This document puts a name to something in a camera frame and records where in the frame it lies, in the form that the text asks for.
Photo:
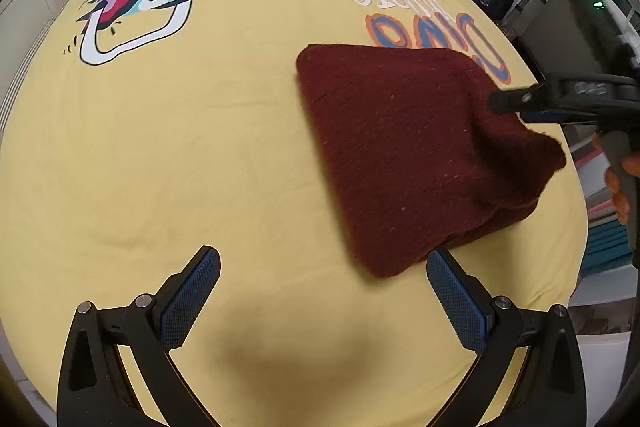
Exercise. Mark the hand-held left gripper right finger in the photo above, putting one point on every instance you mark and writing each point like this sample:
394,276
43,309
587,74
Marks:
457,307

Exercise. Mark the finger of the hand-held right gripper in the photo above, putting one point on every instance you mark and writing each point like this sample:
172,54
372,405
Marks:
515,99
550,117

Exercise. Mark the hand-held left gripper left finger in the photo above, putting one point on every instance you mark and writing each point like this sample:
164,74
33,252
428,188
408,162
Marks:
192,297

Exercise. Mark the maroon knit sweater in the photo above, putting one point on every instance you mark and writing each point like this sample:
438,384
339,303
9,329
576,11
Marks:
415,157

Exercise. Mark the person's right hand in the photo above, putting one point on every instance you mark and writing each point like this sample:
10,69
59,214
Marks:
617,197

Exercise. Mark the teal striped rug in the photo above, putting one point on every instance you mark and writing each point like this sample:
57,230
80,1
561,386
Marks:
607,232

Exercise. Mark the grey-green chair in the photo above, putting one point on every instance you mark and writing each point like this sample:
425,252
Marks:
565,22

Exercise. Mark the yellow printed bedsheet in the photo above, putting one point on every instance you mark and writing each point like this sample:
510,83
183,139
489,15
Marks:
200,132

